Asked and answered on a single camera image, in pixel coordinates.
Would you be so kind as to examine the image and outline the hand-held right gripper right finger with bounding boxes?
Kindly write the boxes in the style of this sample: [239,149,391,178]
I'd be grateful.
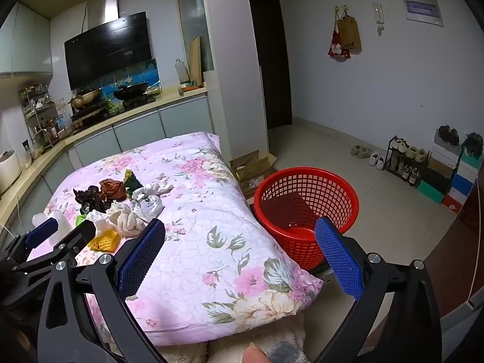
[314,217,443,363]

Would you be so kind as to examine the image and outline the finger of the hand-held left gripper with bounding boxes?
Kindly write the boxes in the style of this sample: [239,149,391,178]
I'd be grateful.
[11,219,97,284]
[4,217,60,263]

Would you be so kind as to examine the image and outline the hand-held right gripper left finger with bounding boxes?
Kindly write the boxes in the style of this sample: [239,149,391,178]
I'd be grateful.
[37,218,169,363]

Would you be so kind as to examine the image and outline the yellow plastic mesh piece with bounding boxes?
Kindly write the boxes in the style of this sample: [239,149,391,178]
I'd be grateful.
[88,227,122,253]

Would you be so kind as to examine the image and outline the cream knotted cloth ball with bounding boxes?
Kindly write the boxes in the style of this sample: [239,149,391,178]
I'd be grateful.
[106,202,148,239]

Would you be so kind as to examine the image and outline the black wrapper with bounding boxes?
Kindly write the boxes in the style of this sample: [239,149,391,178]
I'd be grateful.
[74,185,108,214]

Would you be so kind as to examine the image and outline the white plastic bag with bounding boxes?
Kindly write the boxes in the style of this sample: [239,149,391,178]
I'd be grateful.
[130,183,175,222]

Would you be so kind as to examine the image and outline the yellow green scouring sponge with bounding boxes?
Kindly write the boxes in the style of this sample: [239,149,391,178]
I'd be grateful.
[123,169,145,201]

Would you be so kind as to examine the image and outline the red plastic basket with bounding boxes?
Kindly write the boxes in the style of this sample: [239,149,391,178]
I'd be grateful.
[253,166,360,271]

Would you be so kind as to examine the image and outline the person's right hand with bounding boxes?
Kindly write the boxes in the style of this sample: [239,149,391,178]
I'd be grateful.
[242,342,270,363]

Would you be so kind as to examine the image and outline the white rice cooker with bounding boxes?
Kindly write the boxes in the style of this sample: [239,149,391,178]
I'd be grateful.
[0,150,22,195]

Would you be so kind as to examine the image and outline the pink floral quilt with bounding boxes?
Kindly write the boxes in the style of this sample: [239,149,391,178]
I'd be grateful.
[28,132,324,346]

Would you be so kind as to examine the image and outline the black shoe rack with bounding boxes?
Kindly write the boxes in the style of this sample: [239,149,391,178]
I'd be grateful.
[383,135,430,189]

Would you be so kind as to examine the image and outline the metal spice rack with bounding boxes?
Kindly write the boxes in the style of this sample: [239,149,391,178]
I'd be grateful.
[20,85,63,148]

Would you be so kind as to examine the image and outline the pale green base cabinets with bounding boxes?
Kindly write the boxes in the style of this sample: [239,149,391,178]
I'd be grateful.
[8,96,215,231]

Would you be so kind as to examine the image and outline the black gas stove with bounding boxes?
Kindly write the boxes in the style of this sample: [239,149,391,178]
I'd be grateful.
[70,96,156,126]

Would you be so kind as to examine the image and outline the brown wooden panel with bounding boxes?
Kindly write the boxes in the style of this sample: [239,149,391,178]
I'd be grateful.
[423,193,484,318]

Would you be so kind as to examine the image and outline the cardboard box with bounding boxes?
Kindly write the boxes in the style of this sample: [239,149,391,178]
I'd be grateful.
[229,150,278,200]

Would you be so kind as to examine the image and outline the row of light shoes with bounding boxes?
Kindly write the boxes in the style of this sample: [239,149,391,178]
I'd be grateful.
[389,138,428,184]

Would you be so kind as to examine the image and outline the brass frying pan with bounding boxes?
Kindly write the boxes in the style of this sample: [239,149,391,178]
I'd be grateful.
[68,89,103,108]

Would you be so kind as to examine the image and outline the stack of shoe boxes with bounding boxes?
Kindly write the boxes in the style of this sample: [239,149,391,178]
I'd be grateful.
[416,129,484,212]

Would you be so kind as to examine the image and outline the black wok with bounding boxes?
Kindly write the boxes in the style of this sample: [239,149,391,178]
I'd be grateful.
[113,82,150,101]

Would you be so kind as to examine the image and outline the blue sea backsplash picture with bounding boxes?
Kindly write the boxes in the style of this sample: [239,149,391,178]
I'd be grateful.
[72,58,159,103]

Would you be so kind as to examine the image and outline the black range hood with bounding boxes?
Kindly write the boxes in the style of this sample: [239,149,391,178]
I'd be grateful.
[64,12,152,91]

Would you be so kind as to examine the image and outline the translucent plastic jug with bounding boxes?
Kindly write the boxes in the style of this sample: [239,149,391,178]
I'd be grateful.
[175,59,190,84]

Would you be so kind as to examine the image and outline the wooden cutting board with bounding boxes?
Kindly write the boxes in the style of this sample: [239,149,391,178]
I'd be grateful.
[188,37,205,84]

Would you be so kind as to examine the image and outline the red printed bag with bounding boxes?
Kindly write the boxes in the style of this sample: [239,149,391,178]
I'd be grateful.
[327,19,352,62]

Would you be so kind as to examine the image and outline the dark brown door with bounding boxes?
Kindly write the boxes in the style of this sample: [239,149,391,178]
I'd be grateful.
[247,0,293,131]

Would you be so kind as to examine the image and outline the brown paper bag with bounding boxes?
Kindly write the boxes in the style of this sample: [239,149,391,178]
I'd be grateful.
[336,9,361,51]

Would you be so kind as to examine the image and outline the frosted glass partition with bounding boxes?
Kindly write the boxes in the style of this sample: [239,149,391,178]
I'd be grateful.
[176,0,215,84]

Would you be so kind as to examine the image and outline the white intercom handset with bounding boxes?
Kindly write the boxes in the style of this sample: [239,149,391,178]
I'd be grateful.
[372,2,385,35]

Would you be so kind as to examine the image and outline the white electrical panel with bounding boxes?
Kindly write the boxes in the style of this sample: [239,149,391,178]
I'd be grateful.
[401,0,445,27]

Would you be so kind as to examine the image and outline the pale green wall cabinets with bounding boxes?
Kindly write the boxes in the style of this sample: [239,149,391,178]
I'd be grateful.
[0,2,54,78]

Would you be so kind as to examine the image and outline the silver hood duct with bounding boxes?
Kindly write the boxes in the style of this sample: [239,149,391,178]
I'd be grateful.
[84,0,119,31]

